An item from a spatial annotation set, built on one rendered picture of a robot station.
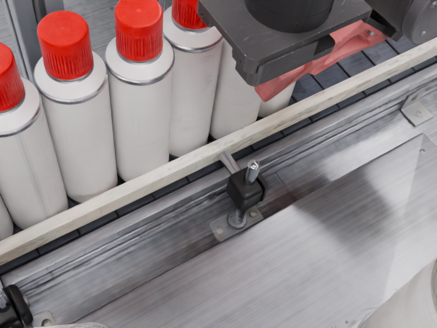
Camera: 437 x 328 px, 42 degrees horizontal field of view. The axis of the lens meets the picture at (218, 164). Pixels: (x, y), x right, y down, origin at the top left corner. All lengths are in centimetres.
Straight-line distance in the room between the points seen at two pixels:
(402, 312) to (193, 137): 25
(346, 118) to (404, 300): 29
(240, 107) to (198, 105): 5
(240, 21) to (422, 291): 20
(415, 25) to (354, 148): 41
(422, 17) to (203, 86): 24
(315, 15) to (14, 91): 20
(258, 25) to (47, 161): 19
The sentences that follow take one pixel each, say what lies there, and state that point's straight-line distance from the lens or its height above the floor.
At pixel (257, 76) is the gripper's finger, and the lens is 36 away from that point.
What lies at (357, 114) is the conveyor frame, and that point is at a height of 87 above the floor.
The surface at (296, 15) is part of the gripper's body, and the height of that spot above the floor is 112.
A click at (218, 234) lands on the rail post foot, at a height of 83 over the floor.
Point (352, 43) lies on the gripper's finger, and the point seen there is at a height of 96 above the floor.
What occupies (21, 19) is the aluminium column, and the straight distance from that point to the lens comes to 54.
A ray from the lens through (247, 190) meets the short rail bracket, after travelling 51.
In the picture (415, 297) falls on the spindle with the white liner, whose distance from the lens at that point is 37.
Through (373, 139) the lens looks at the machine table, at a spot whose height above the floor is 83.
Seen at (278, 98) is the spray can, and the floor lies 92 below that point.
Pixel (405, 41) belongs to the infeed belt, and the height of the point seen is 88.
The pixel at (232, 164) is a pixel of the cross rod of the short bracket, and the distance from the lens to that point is 53.
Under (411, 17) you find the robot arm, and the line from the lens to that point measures 28.
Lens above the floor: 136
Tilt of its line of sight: 58 degrees down
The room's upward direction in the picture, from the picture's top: 11 degrees clockwise
